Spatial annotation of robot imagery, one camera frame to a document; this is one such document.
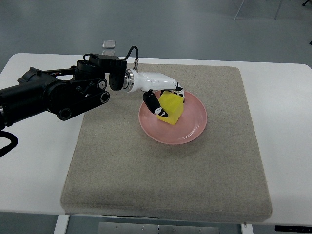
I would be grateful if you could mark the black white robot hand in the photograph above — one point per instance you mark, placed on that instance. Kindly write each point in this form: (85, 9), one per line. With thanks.
(148, 82)

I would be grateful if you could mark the yellow foam block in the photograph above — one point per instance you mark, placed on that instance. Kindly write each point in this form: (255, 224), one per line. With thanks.
(173, 105)

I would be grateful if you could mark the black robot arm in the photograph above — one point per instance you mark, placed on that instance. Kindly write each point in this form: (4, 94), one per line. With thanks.
(65, 92)

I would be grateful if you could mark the lower floor socket plate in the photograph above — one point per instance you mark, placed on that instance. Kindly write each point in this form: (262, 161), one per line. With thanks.
(108, 52)

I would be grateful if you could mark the floor socket plate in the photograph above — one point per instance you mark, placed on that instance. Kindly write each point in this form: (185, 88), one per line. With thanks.
(109, 44)
(108, 52)

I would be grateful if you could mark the pink plate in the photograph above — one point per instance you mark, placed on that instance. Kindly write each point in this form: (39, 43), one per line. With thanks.
(189, 126)

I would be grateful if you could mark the upper floor socket plate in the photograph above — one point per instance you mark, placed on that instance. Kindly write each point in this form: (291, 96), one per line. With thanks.
(109, 44)

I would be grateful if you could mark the beige fabric mat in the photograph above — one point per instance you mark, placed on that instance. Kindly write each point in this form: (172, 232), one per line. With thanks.
(118, 170)

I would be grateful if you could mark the black table control panel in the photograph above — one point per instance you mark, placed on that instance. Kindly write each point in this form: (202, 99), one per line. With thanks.
(295, 229)

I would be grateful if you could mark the metal table base plate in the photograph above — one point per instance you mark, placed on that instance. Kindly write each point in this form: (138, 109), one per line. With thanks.
(132, 228)

